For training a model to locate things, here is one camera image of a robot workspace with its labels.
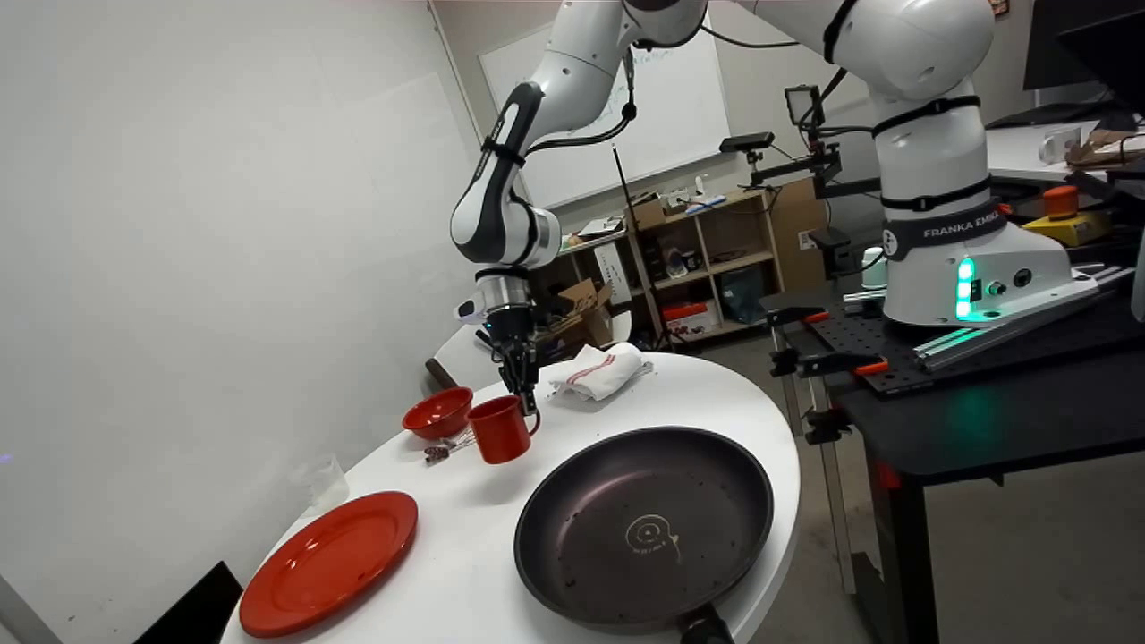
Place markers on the red white box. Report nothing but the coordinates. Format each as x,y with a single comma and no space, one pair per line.
687,320

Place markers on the small open cardboard box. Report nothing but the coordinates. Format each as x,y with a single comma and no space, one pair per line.
577,314

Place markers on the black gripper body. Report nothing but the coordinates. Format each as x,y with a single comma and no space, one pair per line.
509,329

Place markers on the aluminium rail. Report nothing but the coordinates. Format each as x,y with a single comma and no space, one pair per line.
1024,312

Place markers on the red plastic bowl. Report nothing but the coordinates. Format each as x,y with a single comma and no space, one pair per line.
439,411

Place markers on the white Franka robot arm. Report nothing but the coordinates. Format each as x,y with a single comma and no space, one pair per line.
933,155

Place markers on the black monitor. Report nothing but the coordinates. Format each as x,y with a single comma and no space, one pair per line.
1080,39

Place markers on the red plastic cup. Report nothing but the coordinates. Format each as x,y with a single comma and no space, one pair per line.
504,430

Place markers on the slotted metal toy spatula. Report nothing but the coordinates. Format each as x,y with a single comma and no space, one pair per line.
439,450

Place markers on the white folded cloth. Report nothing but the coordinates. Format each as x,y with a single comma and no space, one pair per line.
599,373

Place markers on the red emergency stop button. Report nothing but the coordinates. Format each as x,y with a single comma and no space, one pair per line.
1061,199

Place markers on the wooden shelf unit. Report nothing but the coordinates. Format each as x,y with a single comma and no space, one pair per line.
705,262

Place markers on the tall brown cardboard box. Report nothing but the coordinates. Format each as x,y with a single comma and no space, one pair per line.
797,233

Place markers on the red plastic plate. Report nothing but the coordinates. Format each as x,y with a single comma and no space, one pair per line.
328,561

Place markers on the camera light on stand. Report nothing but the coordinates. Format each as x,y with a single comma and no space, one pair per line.
802,108

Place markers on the black orange clamp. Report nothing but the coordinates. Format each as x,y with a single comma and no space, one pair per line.
826,423
797,341

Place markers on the black robot table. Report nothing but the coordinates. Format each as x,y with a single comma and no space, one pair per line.
1014,405

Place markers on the folded white chairs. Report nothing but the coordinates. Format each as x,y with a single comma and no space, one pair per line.
459,360

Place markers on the low dark desk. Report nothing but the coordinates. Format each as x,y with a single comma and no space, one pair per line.
592,254

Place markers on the black frying pan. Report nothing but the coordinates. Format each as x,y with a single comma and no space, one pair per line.
647,529

